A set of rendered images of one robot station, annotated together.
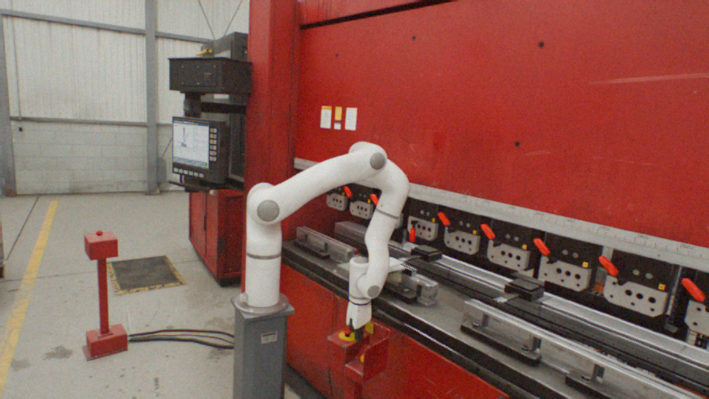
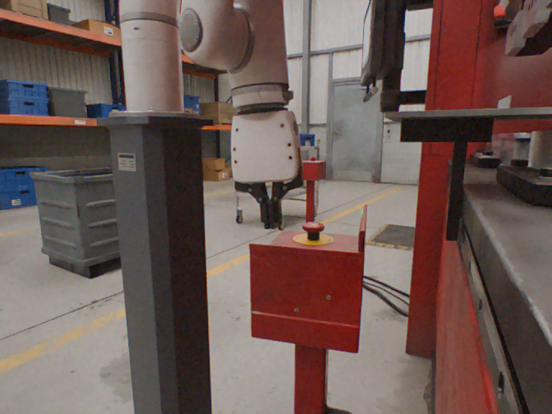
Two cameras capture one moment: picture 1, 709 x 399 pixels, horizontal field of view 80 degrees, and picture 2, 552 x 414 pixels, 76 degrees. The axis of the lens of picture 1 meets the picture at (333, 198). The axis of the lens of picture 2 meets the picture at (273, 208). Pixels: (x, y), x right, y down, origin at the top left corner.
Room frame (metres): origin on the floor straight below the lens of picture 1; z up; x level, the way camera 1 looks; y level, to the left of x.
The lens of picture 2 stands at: (1.28, -0.61, 0.96)
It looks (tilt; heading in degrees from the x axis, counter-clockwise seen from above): 11 degrees down; 64
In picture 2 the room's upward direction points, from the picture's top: straight up
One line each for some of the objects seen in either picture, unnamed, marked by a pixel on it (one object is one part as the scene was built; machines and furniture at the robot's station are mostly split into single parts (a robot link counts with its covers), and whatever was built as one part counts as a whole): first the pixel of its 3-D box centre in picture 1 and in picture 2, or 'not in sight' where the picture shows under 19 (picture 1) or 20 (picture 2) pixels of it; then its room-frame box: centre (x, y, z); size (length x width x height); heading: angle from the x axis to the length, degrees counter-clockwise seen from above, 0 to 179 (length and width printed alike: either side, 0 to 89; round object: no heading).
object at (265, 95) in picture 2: (360, 295); (262, 99); (1.50, -0.13, 1.01); 0.09 x 0.08 x 0.03; 138
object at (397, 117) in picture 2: (371, 267); (470, 116); (1.86, -0.20, 1.00); 0.26 x 0.18 x 0.01; 129
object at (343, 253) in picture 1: (324, 245); (508, 149); (2.38, 0.03, 0.92); 0.50 x 0.06 x 0.10; 39
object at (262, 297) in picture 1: (263, 279); (154, 75); (1.41, 0.23, 1.09); 0.19 x 0.19 x 0.18
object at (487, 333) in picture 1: (498, 341); not in sight; (1.45, -0.65, 0.89); 0.30 x 0.05 x 0.03; 39
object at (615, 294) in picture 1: (640, 279); not in sight; (1.20, -0.93, 1.26); 0.15 x 0.09 x 0.17; 39
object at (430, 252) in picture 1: (416, 255); not in sight; (2.05, -0.44, 1.01); 0.26 x 0.12 x 0.05; 129
